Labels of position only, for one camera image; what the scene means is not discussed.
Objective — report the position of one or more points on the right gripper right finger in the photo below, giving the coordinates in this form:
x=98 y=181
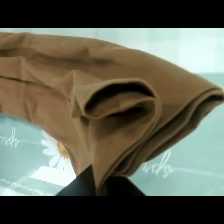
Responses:
x=122 y=187

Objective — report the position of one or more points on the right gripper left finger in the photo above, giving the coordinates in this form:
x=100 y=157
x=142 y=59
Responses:
x=80 y=185

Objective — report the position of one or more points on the brown shirt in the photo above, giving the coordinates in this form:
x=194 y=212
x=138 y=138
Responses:
x=110 y=86

